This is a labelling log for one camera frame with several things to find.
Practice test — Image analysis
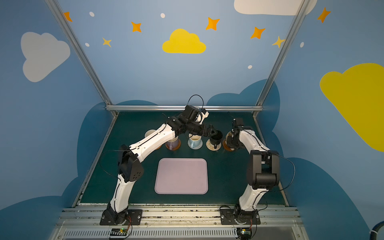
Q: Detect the left green circuit board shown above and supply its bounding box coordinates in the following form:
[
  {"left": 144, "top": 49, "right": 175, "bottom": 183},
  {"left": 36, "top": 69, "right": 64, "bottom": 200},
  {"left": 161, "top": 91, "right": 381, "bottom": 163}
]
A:
[{"left": 109, "top": 228, "right": 129, "bottom": 239}]

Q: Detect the right aluminium frame post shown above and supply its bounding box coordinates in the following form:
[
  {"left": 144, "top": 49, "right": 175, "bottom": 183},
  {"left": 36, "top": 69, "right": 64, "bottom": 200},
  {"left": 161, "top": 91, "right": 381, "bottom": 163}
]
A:
[{"left": 252, "top": 0, "right": 312, "bottom": 121}]

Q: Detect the black mug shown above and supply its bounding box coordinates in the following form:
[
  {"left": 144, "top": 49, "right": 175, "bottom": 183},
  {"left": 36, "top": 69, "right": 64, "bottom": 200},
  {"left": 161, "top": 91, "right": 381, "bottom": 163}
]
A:
[{"left": 209, "top": 130, "right": 223, "bottom": 145}]

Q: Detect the rear aluminium crossbar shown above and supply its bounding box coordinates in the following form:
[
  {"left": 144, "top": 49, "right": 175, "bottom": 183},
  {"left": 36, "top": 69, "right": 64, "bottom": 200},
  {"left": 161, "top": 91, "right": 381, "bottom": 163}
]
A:
[{"left": 106, "top": 105, "right": 263, "bottom": 112}]

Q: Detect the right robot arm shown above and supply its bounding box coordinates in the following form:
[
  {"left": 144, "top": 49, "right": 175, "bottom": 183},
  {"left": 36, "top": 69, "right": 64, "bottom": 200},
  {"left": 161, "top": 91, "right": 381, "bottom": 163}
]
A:
[{"left": 227, "top": 127, "right": 280, "bottom": 216}]

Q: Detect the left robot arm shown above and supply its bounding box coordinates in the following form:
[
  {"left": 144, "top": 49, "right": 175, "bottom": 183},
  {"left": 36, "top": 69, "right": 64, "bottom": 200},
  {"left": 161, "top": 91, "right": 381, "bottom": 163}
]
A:
[{"left": 100, "top": 116, "right": 218, "bottom": 226}]

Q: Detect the aluminium front rail frame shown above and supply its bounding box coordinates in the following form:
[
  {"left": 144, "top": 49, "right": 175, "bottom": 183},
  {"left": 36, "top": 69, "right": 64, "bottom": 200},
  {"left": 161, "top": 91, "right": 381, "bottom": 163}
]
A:
[{"left": 50, "top": 204, "right": 309, "bottom": 240}]

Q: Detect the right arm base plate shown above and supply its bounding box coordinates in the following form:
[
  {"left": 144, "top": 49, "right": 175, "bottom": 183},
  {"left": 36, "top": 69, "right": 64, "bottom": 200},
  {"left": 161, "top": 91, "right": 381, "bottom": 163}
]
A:
[{"left": 220, "top": 209, "right": 261, "bottom": 225}]

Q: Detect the cream mug blue handle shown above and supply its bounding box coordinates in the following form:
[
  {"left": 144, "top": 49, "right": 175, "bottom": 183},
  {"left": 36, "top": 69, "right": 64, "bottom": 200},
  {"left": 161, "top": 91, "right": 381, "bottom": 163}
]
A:
[{"left": 188, "top": 134, "right": 203, "bottom": 150}]

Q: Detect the lilac plastic tray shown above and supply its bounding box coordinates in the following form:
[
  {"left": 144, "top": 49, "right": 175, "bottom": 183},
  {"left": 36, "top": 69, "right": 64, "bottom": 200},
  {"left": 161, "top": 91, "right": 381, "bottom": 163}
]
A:
[{"left": 155, "top": 158, "right": 209, "bottom": 195}]

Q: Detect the right green circuit board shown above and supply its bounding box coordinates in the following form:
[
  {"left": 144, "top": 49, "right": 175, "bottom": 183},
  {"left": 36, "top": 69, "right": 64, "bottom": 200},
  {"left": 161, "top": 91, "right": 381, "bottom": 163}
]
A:
[{"left": 237, "top": 228, "right": 253, "bottom": 240}]

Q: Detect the dark brown wooden coaster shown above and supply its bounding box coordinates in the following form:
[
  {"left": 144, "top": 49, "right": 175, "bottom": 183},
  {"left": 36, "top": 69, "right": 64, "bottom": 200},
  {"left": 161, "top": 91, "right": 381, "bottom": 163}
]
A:
[{"left": 166, "top": 140, "right": 181, "bottom": 151}]

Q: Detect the tan yellow mug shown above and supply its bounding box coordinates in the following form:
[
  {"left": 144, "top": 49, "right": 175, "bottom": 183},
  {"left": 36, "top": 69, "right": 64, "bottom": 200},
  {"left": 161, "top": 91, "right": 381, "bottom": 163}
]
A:
[{"left": 226, "top": 132, "right": 233, "bottom": 148}]

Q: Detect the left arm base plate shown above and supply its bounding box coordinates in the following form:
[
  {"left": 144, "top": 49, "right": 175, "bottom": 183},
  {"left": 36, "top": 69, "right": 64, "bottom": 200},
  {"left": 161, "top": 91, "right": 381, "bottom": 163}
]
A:
[{"left": 100, "top": 208, "right": 143, "bottom": 226}]

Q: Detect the white multicolour woven coaster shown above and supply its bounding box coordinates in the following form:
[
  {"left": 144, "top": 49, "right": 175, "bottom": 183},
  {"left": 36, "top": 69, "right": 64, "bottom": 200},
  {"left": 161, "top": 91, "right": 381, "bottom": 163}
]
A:
[{"left": 206, "top": 141, "right": 222, "bottom": 151}]

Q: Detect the aluminium frame post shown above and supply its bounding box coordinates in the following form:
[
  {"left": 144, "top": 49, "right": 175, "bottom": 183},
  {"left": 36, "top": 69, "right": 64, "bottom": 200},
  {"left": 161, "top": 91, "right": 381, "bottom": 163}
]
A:
[
  {"left": 45, "top": 0, "right": 113, "bottom": 107},
  {"left": 252, "top": 0, "right": 312, "bottom": 121}
]

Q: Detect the brown wooden saucer coaster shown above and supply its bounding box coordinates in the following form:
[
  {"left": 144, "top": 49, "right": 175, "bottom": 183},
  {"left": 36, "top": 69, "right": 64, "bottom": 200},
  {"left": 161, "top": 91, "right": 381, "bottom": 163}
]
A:
[{"left": 223, "top": 140, "right": 236, "bottom": 152}]

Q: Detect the green circuit board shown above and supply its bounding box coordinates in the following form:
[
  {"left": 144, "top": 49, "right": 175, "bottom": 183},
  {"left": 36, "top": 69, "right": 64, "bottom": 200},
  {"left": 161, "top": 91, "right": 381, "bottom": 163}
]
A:
[
  {"left": 109, "top": 228, "right": 129, "bottom": 239},
  {"left": 237, "top": 228, "right": 253, "bottom": 240}
]

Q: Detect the white mug lilac handle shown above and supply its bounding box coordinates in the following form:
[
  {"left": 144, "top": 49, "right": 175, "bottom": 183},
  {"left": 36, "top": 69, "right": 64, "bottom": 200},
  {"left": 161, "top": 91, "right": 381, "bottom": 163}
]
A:
[{"left": 166, "top": 137, "right": 181, "bottom": 151}]

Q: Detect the grey woven coaster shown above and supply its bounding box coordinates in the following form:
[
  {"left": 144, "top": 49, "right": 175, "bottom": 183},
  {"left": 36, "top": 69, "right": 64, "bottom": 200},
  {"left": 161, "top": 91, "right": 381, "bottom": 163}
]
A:
[{"left": 188, "top": 140, "right": 203, "bottom": 150}]

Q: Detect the cream mug white handle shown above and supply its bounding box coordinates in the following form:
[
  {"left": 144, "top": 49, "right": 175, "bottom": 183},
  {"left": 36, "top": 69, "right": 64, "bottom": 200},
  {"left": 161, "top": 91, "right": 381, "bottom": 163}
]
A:
[{"left": 145, "top": 130, "right": 157, "bottom": 139}]

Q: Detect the left aluminium frame post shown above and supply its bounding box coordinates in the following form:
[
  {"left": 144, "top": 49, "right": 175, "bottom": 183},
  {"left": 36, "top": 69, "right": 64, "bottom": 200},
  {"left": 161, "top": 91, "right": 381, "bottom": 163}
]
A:
[{"left": 45, "top": 0, "right": 113, "bottom": 107}]

